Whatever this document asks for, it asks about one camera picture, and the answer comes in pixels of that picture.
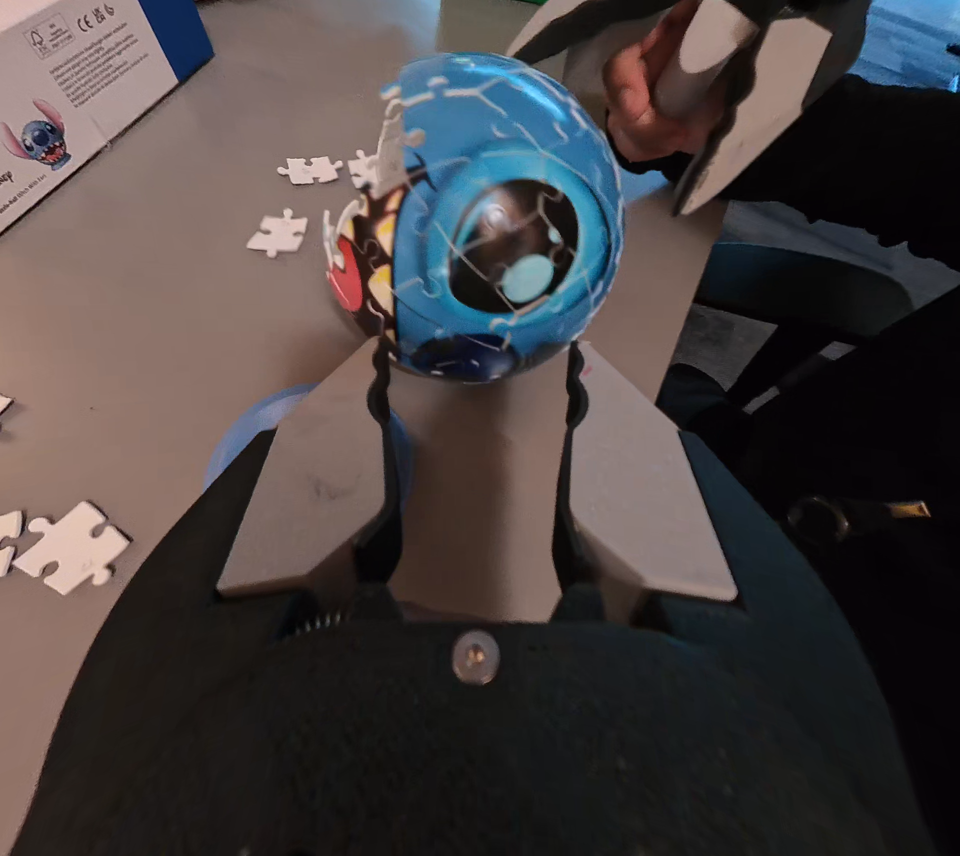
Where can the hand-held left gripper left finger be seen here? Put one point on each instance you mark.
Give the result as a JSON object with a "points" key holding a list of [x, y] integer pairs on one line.
{"points": [[315, 496]]}

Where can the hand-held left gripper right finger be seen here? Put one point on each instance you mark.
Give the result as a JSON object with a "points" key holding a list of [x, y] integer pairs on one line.
{"points": [[637, 496]]}

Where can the blue ball stand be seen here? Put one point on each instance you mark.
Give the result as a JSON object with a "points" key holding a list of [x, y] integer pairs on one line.
{"points": [[255, 414]]}

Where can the blue puzzle ball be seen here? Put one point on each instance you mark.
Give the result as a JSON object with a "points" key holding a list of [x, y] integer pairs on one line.
{"points": [[465, 144]]}

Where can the person's right forearm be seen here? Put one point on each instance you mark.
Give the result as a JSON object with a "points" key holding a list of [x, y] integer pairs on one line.
{"points": [[862, 159]]}

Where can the cartoon printed puzzle box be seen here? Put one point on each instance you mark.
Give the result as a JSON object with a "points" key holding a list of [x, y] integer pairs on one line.
{"points": [[90, 46]]}

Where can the person's right hand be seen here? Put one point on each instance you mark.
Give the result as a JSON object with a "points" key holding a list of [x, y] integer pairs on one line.
{"points": [[630, 114]]}

